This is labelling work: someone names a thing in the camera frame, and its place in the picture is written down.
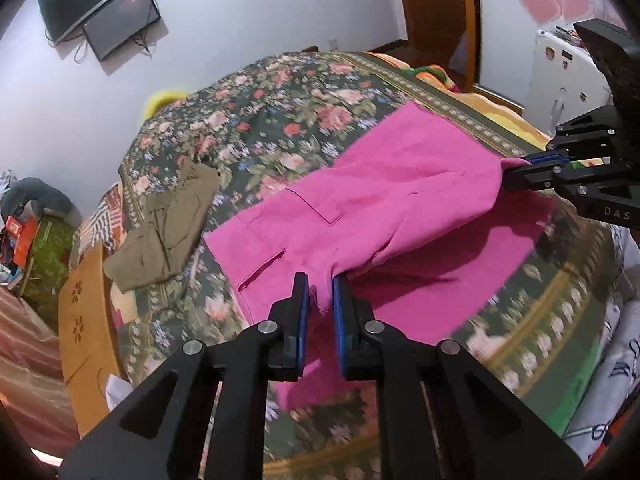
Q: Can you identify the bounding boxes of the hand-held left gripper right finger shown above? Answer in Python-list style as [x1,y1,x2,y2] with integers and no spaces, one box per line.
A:
[332,273,587,480]

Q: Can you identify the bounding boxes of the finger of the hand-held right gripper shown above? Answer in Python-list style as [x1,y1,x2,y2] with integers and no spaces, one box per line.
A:
[524,151,571,167]
[501,163,565,192]

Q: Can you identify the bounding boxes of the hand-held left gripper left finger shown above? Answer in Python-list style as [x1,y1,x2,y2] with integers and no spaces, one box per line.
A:
[59,272,311,480]

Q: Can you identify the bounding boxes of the pink pants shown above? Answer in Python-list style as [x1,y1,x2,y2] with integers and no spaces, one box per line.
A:
[204,101,560,410]

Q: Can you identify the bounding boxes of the olive green pants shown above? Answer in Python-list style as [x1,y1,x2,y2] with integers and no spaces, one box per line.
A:
[102,157,222,293]

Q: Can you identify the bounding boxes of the orange striped blanket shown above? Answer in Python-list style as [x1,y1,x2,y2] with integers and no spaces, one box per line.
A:
[369,50,557,162]

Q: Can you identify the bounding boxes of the white patterned quilt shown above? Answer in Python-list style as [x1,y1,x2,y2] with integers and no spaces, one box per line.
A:
[562,224,640,467]

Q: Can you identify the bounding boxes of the brown wooden door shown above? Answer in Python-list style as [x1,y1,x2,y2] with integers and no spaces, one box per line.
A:
[392,0,482,94]

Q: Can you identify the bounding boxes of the white tissue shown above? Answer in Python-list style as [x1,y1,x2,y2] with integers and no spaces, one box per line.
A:
[104,375,133,411]

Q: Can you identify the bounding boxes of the dark floral blanket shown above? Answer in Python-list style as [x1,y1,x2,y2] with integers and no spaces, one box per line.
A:
[107,50,626,480]

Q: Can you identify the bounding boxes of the wooden bed footboard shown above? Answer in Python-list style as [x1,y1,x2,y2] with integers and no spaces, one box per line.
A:
[58,241,134,439]

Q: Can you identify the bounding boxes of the striped patchwork sheet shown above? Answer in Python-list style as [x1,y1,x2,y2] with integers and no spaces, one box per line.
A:
[74,184,127,267]

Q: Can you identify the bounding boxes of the green patterned cloth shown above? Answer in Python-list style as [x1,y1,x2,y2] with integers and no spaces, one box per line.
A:
[19,214,77,307]

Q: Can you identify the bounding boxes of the yellow plush cushion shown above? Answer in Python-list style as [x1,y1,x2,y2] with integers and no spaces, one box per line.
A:
[142,88,192,120]

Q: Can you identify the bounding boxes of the red striped cloth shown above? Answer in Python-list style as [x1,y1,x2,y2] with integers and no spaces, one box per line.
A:
[0,284,82,462]

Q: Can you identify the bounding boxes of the orange box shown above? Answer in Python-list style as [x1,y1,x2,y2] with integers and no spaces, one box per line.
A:
[4,214,42,269]

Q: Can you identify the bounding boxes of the grey cloth heap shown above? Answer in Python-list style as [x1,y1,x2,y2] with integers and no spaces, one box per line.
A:
[0,177,84,227]

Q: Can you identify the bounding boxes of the curved black monitor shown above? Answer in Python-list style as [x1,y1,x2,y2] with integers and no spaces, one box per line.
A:
[37,0,171,46]

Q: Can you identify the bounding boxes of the black television cable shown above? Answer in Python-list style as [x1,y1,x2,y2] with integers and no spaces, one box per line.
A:
[44,26,90,64]
[130,29,155,57]

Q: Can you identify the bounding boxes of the flat black wall television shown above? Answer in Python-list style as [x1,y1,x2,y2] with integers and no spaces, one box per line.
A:
[82,0,162,63]

